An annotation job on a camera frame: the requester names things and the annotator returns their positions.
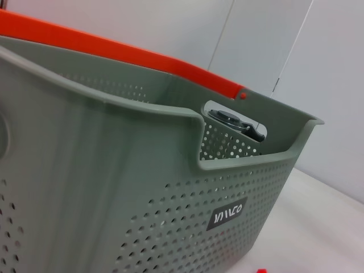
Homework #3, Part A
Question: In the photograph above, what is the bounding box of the grey perforated storage bin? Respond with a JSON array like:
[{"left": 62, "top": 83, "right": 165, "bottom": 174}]
[{"left": 0, "top": 35, "right": 325, "bottom": 273}]

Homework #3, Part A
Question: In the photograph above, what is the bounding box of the glass pitcher with black lid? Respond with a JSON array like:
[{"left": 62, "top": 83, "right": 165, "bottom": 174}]
[{"left": 207, "top": 109, "right": 267, "bottom": 142}]

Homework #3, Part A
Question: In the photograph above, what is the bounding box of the orange bin carry handle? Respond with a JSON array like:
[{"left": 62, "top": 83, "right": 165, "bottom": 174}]
[{"left": 0, "top": 8, "right": 248, "bottom": 101}]

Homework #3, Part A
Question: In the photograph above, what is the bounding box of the thin grey background cable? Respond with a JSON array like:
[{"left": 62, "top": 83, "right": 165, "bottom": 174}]
[{"left": 271, "top": 0, "right": 315, "bottom": 97}]

